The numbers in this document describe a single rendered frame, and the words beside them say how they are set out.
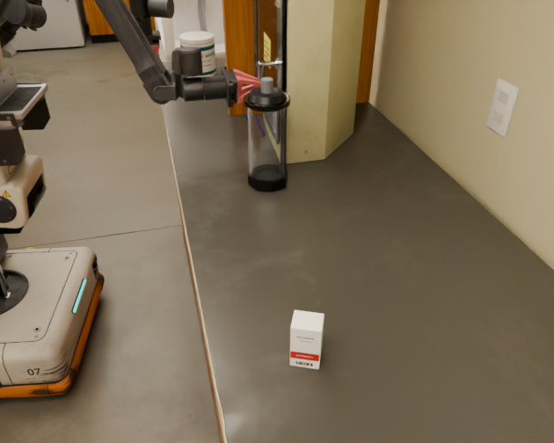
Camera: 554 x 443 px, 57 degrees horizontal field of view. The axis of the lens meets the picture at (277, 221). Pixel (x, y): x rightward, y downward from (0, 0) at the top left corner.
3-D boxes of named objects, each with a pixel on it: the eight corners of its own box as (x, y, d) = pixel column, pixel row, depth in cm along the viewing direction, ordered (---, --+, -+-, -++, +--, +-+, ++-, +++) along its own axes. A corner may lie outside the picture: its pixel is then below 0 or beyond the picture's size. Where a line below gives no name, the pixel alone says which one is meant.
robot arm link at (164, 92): (160, 91, 131) (153, 100, 124) (155, 45, 126) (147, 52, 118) (207, 90, 131) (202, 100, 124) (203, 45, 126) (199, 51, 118)
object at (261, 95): (288, 100, 121) (289, 73, 118) (283, 115, 114) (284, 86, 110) (251, 98, 123) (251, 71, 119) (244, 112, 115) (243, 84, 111)
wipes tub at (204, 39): (214, 68, 207) (211, 29, 198) (219, 77, 196) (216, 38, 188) (181, 69, 204) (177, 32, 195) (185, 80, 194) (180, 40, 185)
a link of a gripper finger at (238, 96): (259, 64, 131) (223, 67, 129) (266, 77, 126) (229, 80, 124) (258, 89, 135) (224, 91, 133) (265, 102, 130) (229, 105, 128)
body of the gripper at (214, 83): (228, 65, 130) (199, 67, 128) (235, 83, 123) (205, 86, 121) (228, 88, 134) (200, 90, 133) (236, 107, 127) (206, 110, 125)
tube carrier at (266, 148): (291, 170, 133) (293, 90, 121) (286, 190, 124) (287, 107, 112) (251, 166, 134) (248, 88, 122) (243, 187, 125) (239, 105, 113)
